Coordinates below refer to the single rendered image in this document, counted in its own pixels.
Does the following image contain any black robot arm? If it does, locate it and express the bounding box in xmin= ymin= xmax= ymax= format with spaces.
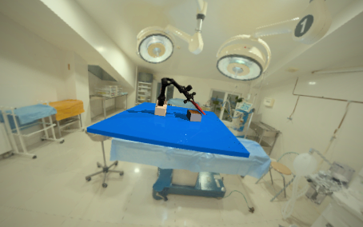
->
xmin=158 ymin=78 xmax=193 ymax=106

